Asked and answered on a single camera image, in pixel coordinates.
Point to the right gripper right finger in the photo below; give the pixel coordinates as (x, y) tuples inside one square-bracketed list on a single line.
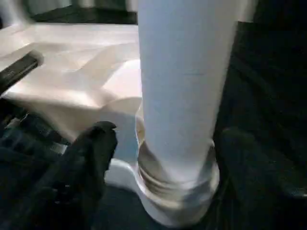
[(259, 182)]

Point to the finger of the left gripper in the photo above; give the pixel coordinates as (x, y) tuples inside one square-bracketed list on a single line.
[(36, 134), (19, 69)]

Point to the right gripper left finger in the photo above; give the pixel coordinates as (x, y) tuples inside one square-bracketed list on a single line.
[(72, 179)]

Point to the white plastic table top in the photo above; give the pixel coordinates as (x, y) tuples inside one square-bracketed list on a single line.
[(72, 72)]

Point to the white plastic table leg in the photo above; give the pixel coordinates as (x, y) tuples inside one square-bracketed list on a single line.
[(182, 83)]

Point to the black work surface mat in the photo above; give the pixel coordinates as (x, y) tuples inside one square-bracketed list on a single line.
[(268, 83)]

